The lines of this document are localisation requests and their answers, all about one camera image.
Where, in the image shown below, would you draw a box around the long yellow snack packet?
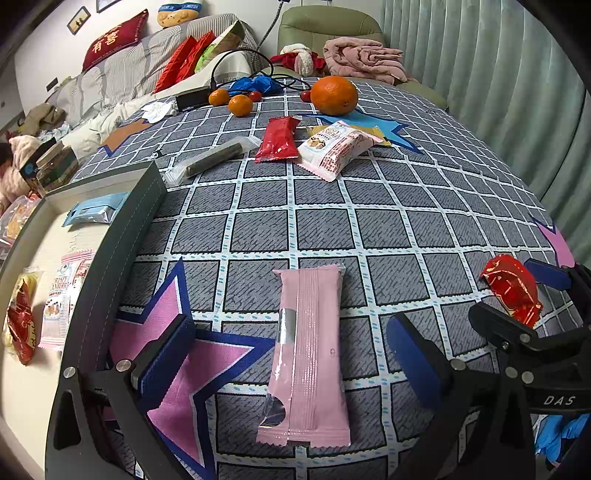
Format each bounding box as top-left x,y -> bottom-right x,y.
305,122 -> 393,147

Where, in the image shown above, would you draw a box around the red gold snack packet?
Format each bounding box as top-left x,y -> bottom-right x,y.
479,255 -> 541,329

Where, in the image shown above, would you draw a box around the yellow plush toy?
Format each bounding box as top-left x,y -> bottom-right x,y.
156,0 -> 204,27

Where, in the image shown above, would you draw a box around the beige clothing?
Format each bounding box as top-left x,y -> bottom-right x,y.
21,102 -> 70,134

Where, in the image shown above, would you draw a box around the grey striped sofa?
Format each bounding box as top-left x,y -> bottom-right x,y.
46,11 -> 278,134

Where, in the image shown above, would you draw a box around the grey stand pole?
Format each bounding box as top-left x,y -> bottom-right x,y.
256,0 -> 291,51

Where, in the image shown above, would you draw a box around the green printed paper bag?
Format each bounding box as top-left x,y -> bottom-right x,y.
194,19 -> 245,72

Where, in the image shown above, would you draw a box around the grey checkered star bed sheet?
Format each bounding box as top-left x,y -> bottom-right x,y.
60,76 -> 587,480

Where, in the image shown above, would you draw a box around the white quilt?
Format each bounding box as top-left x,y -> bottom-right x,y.
60,99 -> 153,148

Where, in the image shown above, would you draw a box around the blue plastic bag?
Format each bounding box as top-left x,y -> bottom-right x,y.
228,75 -> 282,97

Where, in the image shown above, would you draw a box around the grey storage tray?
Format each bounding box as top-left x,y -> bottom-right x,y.
0,161 -> 168,480

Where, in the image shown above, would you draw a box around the red cushions on sofa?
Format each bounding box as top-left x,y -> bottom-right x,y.
153,31 -> 218,94

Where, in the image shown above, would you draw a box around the dark printed carton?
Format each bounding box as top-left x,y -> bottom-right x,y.
21,136 -> 79,192

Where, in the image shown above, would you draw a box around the long pink snack packet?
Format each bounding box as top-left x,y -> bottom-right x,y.
255,263 -> 350,448

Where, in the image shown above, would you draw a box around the green armchair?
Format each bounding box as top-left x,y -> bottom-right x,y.
259,4 -> 448,112

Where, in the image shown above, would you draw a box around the person's right hand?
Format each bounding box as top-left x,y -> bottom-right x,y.
534,413 -> 591,462

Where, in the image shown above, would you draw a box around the red and yellow snack packet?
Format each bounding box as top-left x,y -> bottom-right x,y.
2,268 -> 43,366

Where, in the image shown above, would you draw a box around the red and white plush toy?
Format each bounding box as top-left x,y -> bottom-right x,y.
270,42 -> 331,77

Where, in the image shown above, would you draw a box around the red embroidered pillow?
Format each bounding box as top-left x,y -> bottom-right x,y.
82,9 -> 149,72

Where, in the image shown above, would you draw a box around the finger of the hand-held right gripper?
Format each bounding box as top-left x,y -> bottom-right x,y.
523,257 -> 591,296
468,301 -> 539,352

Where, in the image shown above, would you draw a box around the pink folded blanket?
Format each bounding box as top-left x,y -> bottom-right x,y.
322,37 -> 419,86

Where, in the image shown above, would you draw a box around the light blue snack packet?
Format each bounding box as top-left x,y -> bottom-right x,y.
61,191 -> 132,227

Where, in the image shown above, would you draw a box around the crumpled white tissue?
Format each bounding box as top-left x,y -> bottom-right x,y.
141,102 -> 178,123

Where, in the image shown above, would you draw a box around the clear packet with dark stick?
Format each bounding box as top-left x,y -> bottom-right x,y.
164,136 -> 262,186

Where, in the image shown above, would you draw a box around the black power cable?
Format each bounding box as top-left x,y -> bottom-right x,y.
210,48 -> 308,93

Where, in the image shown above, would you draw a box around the large orange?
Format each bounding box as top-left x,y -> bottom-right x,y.
310,75 -> 359,116

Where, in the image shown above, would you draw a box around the pile of loose snack packets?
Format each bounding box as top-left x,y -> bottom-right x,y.
0,194 -> 42,252

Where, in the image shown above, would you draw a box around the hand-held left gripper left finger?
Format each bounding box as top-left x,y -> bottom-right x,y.
45,314 -> 199,480

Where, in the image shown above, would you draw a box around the white lace cloth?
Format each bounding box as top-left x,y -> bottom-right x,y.
212,48 -> 264,84

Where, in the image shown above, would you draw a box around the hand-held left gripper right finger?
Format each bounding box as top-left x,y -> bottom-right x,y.
385,314 -> 539,480

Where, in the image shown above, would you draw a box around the black power adapter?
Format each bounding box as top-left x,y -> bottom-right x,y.
174,85 -> 214,112

